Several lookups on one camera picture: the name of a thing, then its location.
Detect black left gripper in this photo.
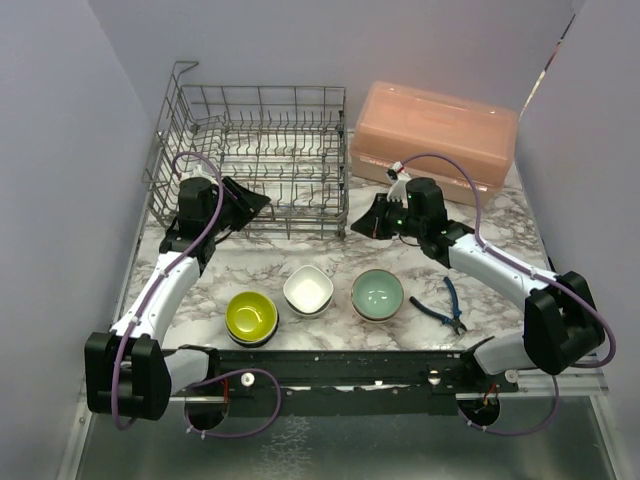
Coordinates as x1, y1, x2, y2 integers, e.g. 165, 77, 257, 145
207, 176, 271, 234

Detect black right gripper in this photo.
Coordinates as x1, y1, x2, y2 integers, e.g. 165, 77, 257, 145
351, 193, 424, 241

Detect celadon green bowl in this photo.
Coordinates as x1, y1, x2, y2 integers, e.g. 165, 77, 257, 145
351, 269, 405, 322

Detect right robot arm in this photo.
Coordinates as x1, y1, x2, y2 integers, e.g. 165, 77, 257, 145
351, 178, 605, 391

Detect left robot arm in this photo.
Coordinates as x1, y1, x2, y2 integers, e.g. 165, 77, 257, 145
84, 177, 271, 429

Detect white square bowl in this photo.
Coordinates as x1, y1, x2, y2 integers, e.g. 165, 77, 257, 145
283, 265, 334, 316

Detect yellow-green bowl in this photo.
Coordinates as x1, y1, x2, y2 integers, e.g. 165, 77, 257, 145
225, 291, 278, 340

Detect grey bowl under yellow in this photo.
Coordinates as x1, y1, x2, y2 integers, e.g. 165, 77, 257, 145
227, 323, 279, 348

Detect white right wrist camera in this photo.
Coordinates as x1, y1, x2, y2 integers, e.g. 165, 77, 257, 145
386, 162, 411, 202

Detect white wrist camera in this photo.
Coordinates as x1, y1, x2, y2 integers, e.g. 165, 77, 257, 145
386, 162, 411, 202
180, 165, 214, 181

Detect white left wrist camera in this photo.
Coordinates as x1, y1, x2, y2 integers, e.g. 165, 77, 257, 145
180, 165, 214, 181

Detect grey wire dish rack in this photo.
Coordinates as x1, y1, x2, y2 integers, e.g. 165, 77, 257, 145
143, 61, 349, 239

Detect blue-handled pliers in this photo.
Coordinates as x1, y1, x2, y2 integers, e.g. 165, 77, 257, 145
409, 275, 469, 335

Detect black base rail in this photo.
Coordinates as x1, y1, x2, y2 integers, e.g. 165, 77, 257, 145
173, 349, 518, 417

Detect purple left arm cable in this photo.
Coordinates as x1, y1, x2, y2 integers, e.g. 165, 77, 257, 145
110, 151, 284, 440

